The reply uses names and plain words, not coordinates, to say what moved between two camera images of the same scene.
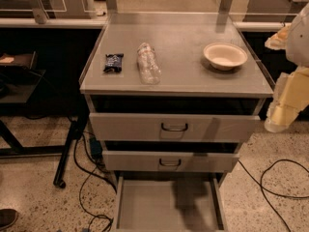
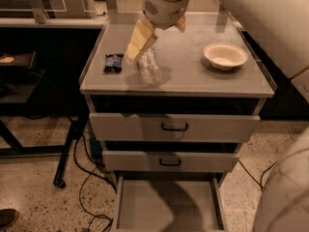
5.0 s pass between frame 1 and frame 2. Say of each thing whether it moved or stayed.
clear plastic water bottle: stayed
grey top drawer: stayed
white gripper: moved
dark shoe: stayed
